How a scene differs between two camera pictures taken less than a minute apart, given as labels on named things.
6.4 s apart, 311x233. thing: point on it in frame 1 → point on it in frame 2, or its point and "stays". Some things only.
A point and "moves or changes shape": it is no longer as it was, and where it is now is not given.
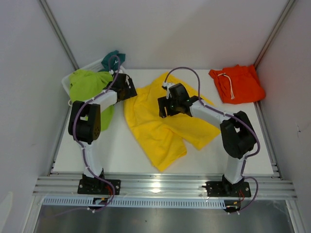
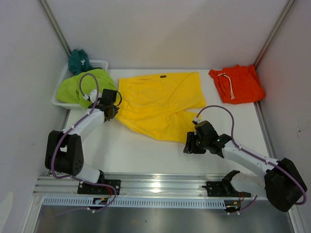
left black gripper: [131, 91] → [115, 109]
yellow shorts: [164, 137] moves or changes shape
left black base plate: [98, 187] stays
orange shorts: [238, 84] stays
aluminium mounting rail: [261, 186] stays
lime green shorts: [84, 85] moves or changes shape
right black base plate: [217, 189] stays
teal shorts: [114, 61] → [78, 61]
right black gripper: [163, 103] → [190, 147]
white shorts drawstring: [232, 96] stays
